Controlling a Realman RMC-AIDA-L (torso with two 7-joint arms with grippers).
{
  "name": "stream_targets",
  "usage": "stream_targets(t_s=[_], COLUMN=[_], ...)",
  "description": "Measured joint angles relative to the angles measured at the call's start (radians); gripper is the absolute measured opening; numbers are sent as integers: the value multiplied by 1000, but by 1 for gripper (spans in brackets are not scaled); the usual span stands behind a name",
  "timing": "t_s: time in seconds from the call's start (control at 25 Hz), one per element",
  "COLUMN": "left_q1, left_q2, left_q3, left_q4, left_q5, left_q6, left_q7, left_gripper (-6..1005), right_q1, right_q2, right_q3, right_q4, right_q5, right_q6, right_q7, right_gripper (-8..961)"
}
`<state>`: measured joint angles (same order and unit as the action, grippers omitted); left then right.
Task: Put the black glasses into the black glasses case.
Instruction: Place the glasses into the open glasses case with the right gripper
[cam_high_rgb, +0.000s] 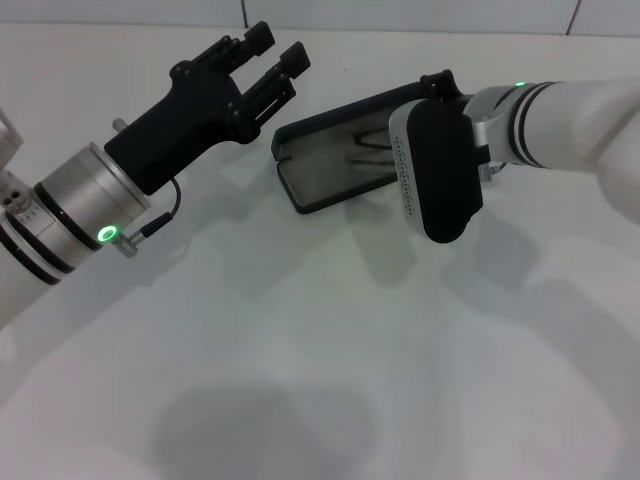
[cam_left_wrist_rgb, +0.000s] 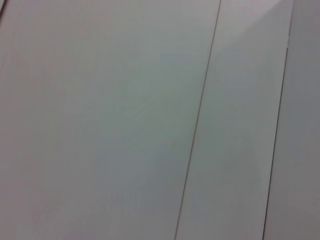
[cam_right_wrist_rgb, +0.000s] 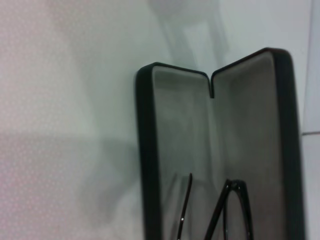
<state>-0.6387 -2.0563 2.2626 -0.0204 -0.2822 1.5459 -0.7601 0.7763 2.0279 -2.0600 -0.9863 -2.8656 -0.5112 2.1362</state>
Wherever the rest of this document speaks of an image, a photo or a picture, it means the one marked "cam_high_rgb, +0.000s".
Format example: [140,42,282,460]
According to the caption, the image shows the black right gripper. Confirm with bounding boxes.
[419,69,476,109]

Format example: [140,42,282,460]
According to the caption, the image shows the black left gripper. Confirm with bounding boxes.
[103,21,314,196]

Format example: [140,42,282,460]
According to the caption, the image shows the black glasses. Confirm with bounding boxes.
[349,127,401,169]

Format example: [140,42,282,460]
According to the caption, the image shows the black glasses case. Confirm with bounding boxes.
[270,82,441,215]

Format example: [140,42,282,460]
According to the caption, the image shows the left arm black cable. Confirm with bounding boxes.
[121,177,183,259]

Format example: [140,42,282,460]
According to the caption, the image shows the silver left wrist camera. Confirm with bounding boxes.
[0,106,24,172]

